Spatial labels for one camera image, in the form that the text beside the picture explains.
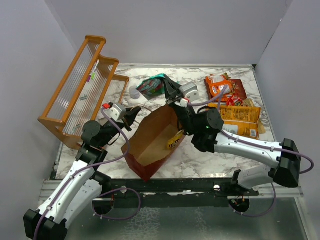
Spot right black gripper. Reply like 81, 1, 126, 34
161, 75, 198, 137

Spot teal snack packet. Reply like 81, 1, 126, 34
136, 73, 165, 99

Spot red brown paper bag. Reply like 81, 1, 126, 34
121, 105, 185, 182

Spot orange Fox's candy bag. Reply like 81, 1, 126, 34
205, 73, 232, 87
209, 80, 233, 97

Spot yellow M&M's candy packet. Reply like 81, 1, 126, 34
166, 130, 184, 150

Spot small red snack packet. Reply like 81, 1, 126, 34
226, 94, 244, 107

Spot red Doritos chip bag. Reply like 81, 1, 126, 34
204, 79, 247, 103

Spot yellow Kettle chip bag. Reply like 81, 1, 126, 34
219, 105, 261, 140

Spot golden chip bag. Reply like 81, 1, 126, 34
243, 98, 266, 134

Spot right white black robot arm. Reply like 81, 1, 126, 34
161, 75, 301, 196

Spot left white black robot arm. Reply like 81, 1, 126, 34
23, 103, 141, 240

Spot small clear plastic cup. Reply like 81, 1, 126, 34
129, 85, 141, 100

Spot orange wooden tiered rack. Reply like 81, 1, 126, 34
38, 35, 130, 150

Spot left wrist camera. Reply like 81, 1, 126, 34
101, 102, 127, 123

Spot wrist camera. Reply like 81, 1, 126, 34
101, 102, 127, 123
179, 82, 200, 108

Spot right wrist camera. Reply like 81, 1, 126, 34
179, 82, 200, 108

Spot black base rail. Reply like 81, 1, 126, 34
93, 177, 259, 209

